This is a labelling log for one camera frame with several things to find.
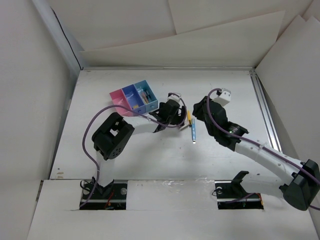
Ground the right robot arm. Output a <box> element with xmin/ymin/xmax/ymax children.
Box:
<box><xmin>192</xmin><ymin>96</ymin><xmax>320</xmax><ymax>211</ymax></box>

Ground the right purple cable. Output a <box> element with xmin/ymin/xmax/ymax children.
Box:
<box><xmin>206</xmin><ymin>87</ymin><xmax>320</xmax><ymax>211</ymax></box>

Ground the light blue container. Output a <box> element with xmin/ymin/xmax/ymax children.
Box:
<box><xmin>134</xmin><ymin>80</ymin><xmax>159</xmax><ymax>112</ymax></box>

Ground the pink container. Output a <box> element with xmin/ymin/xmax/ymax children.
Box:
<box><xmin>109</xmin><ymin>89</ymin><xmax>134</xmax><ymax>117</ymax></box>

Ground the yellow utility knife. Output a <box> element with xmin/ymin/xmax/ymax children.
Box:
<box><xmin>187</xmin><ymin>110</ymin><xmax>192</xmax><ymax>125</ymax></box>

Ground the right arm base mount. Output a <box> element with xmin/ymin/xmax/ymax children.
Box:
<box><xmin>211</xmin><ymin>171</ymin><xmax>264</xmax><ymax>210</ymax></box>

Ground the aluminium rail right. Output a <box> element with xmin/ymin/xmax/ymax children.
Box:
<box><xmin>249</xmin><ymin>69</ymin><xmax>282</xmax><ymax>152</ymax></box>

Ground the dark blue container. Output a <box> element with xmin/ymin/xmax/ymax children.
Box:
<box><xmin>122</xmin><ymin>84</ymin><xmax>146</xmax><ymax>114</ymax></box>

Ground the aluminium post left corner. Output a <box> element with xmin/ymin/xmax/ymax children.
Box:
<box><xmin>31</xmin><ymin>0</ymin><xmax>88</xmax><ymax>77</ymax></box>

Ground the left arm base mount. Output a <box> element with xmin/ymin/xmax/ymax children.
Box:
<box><xmin>79</xmin><ymin>180</ymin><xmax>128</xmax><ymax>211</ymax></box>

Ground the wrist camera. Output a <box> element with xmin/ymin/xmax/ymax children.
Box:
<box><xmin>167</xmin><ymin>92</ymin><xmax>182</xmax><ymax>104</ymax></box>
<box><xmin>213</xmin><ymin>88</ymin><xmax>232</xmax><ymax>107</ymax></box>

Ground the light blue cutter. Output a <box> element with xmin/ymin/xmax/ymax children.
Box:
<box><xmin>191</xmin><ymin>118</ymin><xmax>196</xmax><ymax>144</ymax></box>

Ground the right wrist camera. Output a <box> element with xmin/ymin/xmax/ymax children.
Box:
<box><xmin>213</xmin><ymin>88</ymin><xmax>232</xmax><ymax>107</ymax></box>

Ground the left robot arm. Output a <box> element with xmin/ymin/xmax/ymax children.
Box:
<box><xmin>91</xmin><ymin>99</ymin><xmax>187</xmax><ymax>162</ymax></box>

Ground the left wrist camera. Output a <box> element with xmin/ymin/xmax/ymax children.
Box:
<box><xmin>167</xmin><ymin>92</ymin><xmax>182</xmax><ymax>104</ymax></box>

